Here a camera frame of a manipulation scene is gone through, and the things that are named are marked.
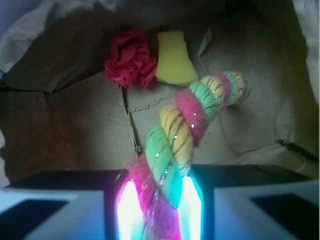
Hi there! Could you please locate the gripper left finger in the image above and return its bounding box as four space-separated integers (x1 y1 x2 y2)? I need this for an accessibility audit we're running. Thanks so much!
0 170 140 240

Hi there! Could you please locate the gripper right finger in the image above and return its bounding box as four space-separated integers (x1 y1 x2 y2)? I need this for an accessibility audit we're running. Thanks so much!
180 164 320 240

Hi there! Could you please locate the multicolored twisted rope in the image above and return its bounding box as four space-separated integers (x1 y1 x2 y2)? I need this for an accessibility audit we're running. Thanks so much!
127 71 252 240

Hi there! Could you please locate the yellow sponge piece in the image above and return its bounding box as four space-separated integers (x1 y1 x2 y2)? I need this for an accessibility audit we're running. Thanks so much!
155 31 199 87

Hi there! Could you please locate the crumpled red paper ball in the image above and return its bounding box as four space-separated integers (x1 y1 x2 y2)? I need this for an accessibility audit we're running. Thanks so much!
103 28 157 88

